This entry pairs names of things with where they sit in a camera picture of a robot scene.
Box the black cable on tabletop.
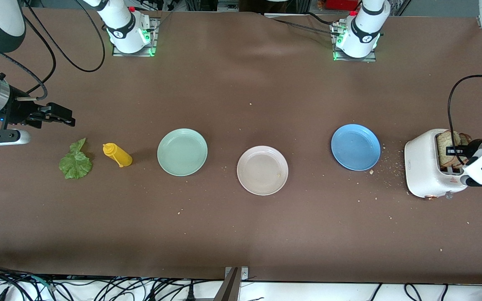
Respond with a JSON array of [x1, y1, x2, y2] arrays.
[[266, 12, 342, 36]]

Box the blue plate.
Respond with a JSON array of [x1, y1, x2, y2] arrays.
[[331, 124, 381, 171]]

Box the beige plate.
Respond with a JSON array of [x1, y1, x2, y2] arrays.
[[236, 145, 289, 196]]

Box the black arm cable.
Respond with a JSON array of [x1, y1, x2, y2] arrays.
[[447, 74, 482, 167], [0, 0, 106, 101]]

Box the tangled black floor cables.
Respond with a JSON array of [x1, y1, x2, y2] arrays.
[[0, 263, 267, 301]]

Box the grey metal strut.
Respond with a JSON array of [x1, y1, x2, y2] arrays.
[[214, 268, 240, 301]]

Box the mint green plate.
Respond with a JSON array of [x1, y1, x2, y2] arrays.
[[157, 128, 208, 177]]

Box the white two-slot toaster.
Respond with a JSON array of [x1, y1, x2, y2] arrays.
[[404, 129, 470, 199]]

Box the green lettuce leaf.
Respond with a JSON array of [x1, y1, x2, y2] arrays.
[[59, 138, 94, 180]]

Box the metal table edge bracket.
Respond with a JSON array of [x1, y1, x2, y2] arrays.
[[226, 267, 249, 281]]

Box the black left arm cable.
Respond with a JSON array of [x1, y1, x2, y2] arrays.
[[447, 74, 482, 167]]

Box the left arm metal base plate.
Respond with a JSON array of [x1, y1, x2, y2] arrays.
[[331, 21, 377, 62]]

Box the red box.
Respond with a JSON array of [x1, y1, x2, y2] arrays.
[[325, 0, 359, 11]]

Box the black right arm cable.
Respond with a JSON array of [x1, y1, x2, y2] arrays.
[[0, 0, 106, 101]]

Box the brown bread slice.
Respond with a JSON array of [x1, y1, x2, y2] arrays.
[[454, 132, 474, 168], [436, 130, 461, 168]]

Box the yellow mustard squeeze bottle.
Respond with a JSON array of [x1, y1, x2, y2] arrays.
[[103, 143, 133, 168]]

